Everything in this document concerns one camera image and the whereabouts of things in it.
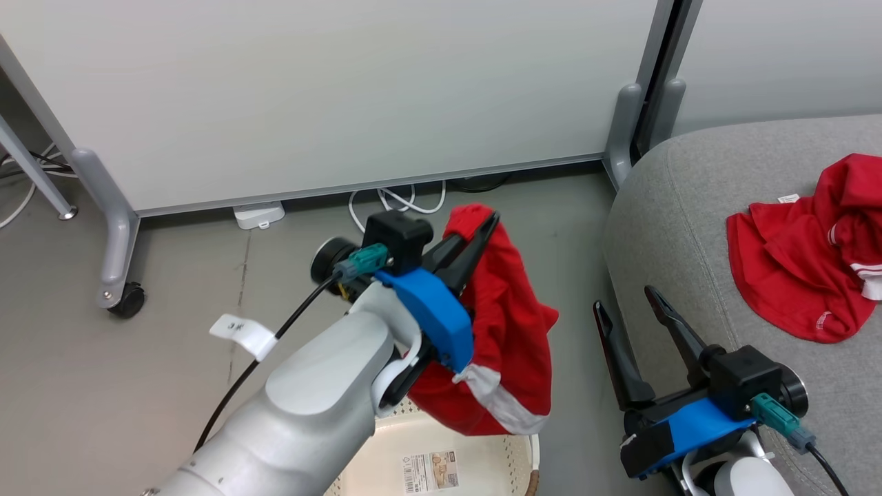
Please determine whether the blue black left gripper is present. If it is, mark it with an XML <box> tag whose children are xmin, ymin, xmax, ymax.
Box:
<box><xmin>374</xmin><ymin>211</ymin><xmax>502</xmax><ymax>409</ymax></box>

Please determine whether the grey caster partition foot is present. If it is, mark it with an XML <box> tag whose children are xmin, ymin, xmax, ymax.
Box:
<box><xmin>69</xmin><ymin>147</ymin><xmax>142</xmax><ymax>309</ymax></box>

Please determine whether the white coiled power cable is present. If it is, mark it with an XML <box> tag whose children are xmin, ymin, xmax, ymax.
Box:
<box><xmin>348</xmin><ymin>180</ymin><xmax>447</xmax><ymax>234</ymax></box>

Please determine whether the grey fabric sofa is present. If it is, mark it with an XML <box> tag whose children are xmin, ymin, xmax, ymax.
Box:
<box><xmin>604</xmin><ymin>114</ymin><xmax>882</xmax><ymax>496</ymax></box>

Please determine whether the beige perforated laundry basket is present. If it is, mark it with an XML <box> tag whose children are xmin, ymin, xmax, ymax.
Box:
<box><xmin>324</xmin><ymin>396</ymin><xmax>542</xmax><ymax>496</ymax></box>

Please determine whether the white cable label tag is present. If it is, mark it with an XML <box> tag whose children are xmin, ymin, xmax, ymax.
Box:
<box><xmin>209</xmin><ymin>314</ymin><xmax>278</xmax><ymax>362</ymax></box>

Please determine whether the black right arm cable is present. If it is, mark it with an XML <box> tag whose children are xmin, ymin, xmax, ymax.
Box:
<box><xmin>750</xmin><ymin>393</ymin><xmax>852</xmax><ymax>496</ymax></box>

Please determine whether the thin white floor cable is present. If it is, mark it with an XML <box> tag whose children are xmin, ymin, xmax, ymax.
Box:
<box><xmin>0</xmin><ymin>180</ymin><xmax>37</xmax><ymax>229</ymax></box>

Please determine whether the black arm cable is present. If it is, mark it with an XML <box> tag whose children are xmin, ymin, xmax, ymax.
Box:
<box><xmin>195</xmin><ymin>243</ymin><xmax>391</xmax><ymax>452</ymax></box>
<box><xmin>750</xmin><ymin>393</ymin><xmax>852</xmax><ymax>496</ymax></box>

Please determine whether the black floor cable loop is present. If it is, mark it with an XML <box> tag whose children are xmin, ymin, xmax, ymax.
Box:
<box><xmin>451</xmin><ymin>172</ymin><xmax>512</xmax><ymax>194</ymax></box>

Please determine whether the grey metal table leg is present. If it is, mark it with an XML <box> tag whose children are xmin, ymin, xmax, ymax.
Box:
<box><xmin>0</xmin><ymin>114</ymin><xmax>78</xmax><ymax>221</ymax></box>

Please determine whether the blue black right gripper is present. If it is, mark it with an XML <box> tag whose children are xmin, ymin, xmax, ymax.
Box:
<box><xmin>593</xmin><ymin>285</ymin><xmax>757</xmax><ymax>481</ymax></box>

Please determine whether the white power adapter box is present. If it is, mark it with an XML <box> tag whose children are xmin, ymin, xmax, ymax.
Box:
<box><xmin>232</xmin><ymin>201</ymin><xmax>286</xmax><ymax>230</ymax></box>

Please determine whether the printed barcode label sticker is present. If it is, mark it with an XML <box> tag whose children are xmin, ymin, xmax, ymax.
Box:
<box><xmin>402</xmin><ymin>451</ymin><xmax>459</xmax><ymax>495</ymax></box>

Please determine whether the red white-trimmed shirt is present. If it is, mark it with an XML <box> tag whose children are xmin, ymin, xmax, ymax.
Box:
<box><xmin>726</xmin><ymin>153</ymin><xmax>882</xmax><ymax>344</ymax></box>
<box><xmin>407</xmin><ymin>203</ymin><xmax>560</xmax><ymax>436</ymax></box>

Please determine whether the narrow white partition panel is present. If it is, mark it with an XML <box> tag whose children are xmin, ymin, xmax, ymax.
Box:
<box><xmin>672</xmin><ymin>0</ymin><xmax>882</xmax><ymax>136</ymax></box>

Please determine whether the thin black floor cable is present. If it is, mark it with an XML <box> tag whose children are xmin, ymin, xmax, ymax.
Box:
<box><xmin>0</xmin><ymin>150</ymin><xmax>74</xmax><ymax>177</ymax></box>

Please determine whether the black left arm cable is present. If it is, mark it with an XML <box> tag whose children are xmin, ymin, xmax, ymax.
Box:
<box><xmin>195</xmin><ymin>243</ymin><xmax>391</xmax><ymax>452</ymax></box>

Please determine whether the wide white partition panel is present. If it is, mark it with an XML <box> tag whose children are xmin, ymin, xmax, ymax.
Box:
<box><xmin>0</xmin><ymin>0</ymin><xmax>676</xmax><ymax>218</ymax></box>

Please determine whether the black caster wheel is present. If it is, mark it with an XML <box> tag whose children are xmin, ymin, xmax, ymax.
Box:
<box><xmin>107</xmin><ymin>281</ymin><xmax>147</xmax><ymax>319</ymax></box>

